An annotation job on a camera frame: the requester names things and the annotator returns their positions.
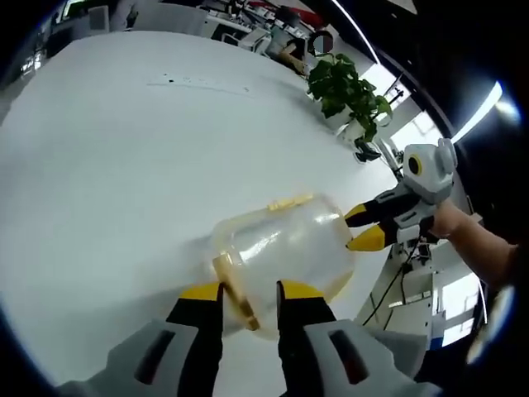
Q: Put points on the long ceiling light strip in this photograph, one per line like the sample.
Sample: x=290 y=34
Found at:
x=357 y=25
x=479 y=109

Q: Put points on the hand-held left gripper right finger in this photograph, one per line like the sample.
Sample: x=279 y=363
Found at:
x=339 y=351

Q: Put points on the white desk frame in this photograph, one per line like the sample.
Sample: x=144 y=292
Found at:
x=413 y=289

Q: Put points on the clear box with yellow buckles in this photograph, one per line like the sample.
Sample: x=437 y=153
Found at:
x=285 y=256

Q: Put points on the green potted plant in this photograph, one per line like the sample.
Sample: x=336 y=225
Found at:
x=347 y=95

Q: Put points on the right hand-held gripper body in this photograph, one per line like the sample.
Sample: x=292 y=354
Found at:
x=430 y=173

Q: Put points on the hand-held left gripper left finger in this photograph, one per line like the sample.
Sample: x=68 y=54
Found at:
x=165 y=355

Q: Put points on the small black object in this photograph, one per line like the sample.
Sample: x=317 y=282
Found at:
x=367 y=151

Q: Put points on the black tripod stand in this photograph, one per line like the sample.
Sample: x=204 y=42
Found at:
x=397 y=91

